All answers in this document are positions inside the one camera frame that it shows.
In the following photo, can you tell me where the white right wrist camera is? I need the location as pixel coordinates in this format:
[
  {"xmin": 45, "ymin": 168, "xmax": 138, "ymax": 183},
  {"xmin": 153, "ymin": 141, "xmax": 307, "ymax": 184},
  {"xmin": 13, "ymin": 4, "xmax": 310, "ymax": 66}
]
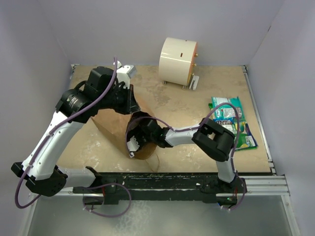
[{"xmin": 126, "ymin": 136, "xmax": 140, "ymax": 158}]

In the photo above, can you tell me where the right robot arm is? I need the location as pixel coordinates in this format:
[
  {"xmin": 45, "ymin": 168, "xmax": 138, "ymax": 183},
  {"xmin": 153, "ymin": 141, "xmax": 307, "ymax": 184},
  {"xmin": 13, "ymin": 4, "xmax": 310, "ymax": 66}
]
[{"xmin": 125, "ymin": 116, "xmax": 246, "ymax": 193}]

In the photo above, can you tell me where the aluminium table frame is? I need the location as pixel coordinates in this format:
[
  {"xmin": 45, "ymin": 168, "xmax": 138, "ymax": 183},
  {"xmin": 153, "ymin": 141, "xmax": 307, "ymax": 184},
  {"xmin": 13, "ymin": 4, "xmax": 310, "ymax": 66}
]
[{"xmin": 242, "ymin": 65, "xmax": 301, "ymax": 236}]

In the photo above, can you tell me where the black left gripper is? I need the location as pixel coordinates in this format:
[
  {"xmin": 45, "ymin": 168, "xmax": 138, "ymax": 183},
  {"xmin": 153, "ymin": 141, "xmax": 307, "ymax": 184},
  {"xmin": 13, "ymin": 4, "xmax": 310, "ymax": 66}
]
[{"xmin": 98, "ymin": 83, "xmax": 140, "ymax": 115}]

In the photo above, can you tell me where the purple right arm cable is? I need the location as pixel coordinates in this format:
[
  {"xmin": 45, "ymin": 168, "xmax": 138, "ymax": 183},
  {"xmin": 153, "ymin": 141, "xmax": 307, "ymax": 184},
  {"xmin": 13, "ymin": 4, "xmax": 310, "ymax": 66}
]
[{"xmin": 125, "ymin": 102, "xmax": 243, "ymax": 177}]

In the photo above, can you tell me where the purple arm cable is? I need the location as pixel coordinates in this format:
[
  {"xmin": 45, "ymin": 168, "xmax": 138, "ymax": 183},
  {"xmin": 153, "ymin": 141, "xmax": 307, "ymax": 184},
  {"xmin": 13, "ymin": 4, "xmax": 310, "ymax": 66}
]
[
  {"xmin": 14, "ymin": 57, "xmax": 119, "ymax": 209},
  {"xmin": 125, "ymin": 102, "xmax": 243, "ymax": 177}
]

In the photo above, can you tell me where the blue snack bag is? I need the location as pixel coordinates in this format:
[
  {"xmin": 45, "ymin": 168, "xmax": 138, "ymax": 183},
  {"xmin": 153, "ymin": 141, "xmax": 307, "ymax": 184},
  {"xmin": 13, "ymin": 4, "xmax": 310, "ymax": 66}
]
[{"xmin": 236, "ymin": 122, "xmax": 258, "ymax": 150}]

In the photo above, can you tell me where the brown paper bag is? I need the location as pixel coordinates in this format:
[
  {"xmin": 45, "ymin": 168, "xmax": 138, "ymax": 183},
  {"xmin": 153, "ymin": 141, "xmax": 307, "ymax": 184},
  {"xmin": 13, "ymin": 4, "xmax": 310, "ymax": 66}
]
[{"xmin": 92, "ymin": 93, "xmax": 154, "ymax": 158}]

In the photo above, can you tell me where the teal candy bag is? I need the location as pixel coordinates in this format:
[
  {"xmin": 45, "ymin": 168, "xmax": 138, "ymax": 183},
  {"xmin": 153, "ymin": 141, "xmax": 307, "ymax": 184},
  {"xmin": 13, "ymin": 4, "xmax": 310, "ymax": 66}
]
[{"xmin": 211, "ymin": 96, "xmax": 243, "ymax": 120}]

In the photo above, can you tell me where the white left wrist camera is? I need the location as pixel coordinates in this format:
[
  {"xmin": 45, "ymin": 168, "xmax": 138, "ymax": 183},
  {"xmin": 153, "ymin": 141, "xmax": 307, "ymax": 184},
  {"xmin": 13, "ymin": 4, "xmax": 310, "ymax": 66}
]
[{"xmin": 116, "ymin": 61, "xmax": 137, "ymax": 89}]

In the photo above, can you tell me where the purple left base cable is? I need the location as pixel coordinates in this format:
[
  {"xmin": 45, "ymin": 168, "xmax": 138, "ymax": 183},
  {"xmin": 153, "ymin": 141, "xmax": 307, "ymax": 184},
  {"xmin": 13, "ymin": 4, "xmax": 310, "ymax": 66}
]
[{"xmin": 82, "ymin": 181, "xmax": 133, "ymax": 218}]

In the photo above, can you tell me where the green white snack bag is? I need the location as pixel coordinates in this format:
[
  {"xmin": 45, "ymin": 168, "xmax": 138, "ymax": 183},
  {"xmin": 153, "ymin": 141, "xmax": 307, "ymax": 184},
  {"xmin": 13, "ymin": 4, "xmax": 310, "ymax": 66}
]
[{"xmin": 211, "ymin": 101, "xmax": 258, "ymax": 151}]

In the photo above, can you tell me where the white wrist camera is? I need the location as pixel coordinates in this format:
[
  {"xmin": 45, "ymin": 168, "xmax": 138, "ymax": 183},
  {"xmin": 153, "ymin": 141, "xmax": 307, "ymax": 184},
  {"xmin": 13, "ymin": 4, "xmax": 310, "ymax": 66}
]
[
  {"xmin": 116, "ymin": 61, "xmax": 137, "ymax": 89},
  {"xmin": 126, "ymin": 136, "xmax": 140, "ymax": 158}
]

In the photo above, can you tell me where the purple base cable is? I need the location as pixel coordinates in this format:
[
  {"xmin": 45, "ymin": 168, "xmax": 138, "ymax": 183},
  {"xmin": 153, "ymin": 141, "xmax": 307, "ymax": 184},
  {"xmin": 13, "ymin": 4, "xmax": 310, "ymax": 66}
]
[
  {"xmin": 82, "ymin": 181, "xmax": 133, "ymax": 218},
  {"xmin": 220, "ymin": 172, "xmax": 247, "ymax": 211}
]

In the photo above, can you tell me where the white cylindrical device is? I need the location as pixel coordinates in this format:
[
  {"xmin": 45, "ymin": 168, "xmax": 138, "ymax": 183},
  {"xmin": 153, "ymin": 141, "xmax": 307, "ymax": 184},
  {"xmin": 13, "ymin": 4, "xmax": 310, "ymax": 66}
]
[{"xmin": 158, "ymin": 37, "xmax": 199, "ymax": 90}]

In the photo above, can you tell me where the brown candy packet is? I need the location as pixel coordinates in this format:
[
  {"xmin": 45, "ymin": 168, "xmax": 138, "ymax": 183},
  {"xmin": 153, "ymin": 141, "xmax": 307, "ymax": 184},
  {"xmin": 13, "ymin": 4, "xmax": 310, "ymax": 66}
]
[{"xmin": 213, "ymin": 118, "xmax": 237, "ymax": 134}]

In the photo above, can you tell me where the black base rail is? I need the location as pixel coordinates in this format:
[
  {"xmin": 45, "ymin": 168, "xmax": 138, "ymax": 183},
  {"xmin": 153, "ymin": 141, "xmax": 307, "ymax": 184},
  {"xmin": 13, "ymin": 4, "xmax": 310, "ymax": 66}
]
[{"xmin": 73, "ymin": 173, "xmax": 247, "ymax": 206}]

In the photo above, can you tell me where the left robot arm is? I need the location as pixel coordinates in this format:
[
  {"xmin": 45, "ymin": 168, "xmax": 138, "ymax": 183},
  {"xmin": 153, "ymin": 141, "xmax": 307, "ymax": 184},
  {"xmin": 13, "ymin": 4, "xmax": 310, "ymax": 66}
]
[{"xmin": 11, "ymin": 65, "xmax": 140, "ymax": 197}]

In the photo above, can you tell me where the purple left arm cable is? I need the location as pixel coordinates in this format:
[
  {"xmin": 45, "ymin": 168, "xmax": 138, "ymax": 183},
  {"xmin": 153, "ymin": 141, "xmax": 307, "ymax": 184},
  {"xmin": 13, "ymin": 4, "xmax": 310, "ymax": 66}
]
[{"xmin": 14, "ymin": 57, "xmax": 119, "ymax": 209}]

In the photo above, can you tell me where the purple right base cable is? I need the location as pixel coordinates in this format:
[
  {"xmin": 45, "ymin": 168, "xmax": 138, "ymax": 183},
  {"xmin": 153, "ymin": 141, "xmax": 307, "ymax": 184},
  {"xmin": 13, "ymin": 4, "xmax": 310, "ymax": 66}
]
[{"xmin": 220, "ymin": 172, "xmax": 247, "ymax": 211}]

